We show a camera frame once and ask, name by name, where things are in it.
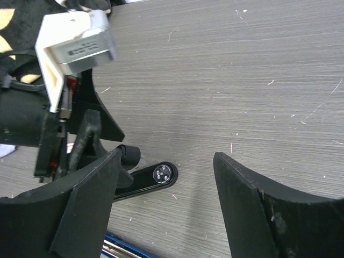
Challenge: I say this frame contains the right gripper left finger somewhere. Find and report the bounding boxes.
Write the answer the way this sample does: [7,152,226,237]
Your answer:
[1,149,121,257]

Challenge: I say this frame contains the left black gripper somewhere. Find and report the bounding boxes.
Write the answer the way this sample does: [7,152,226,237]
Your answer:
[1,69,125,181]

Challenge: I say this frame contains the black floral plush blanket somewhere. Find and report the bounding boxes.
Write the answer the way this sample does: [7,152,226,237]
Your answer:
[1,1,128,92]

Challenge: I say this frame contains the lavender crumpled cloth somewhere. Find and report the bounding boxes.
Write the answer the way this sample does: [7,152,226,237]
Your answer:
[0,144,17,159]

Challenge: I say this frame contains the blue stapler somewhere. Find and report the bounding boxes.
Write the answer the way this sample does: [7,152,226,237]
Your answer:
[101,232,154,258]

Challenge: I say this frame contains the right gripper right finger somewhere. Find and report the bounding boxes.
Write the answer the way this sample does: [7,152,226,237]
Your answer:
[213,152,343,257]

